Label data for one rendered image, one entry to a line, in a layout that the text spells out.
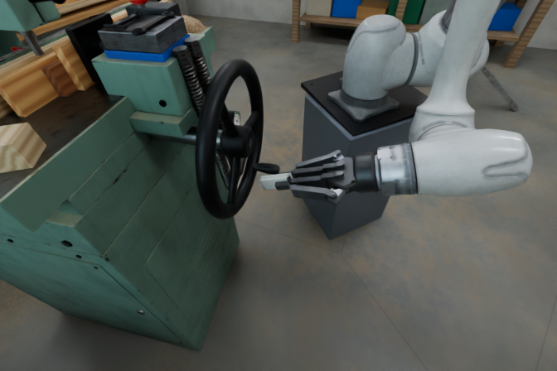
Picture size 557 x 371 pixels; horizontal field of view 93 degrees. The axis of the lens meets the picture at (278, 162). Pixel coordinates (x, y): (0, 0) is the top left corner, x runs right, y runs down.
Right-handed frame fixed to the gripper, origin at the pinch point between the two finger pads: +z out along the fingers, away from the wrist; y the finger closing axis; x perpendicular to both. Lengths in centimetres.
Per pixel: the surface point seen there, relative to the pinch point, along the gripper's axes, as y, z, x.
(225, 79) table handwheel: 3.5, -2.6, -25.2
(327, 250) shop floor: -25, 9, 72
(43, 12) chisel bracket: 0.1, 23.2, -41.6
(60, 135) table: 14.6, 19.1, -27.9
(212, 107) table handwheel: 8.4, -1.8, -23.7
